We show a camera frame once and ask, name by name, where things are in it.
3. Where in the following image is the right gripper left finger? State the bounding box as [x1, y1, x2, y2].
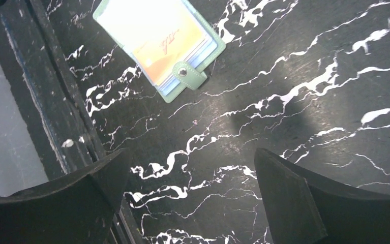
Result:
[0, 148, 129, 243]

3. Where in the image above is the green card holder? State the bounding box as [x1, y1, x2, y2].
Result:
[93, 1, 226, 103]

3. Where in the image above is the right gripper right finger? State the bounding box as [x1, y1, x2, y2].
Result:
[254, 148, 390, 243]

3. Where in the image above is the orange VIP card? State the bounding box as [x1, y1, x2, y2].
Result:
[133, 14, 208, 86]

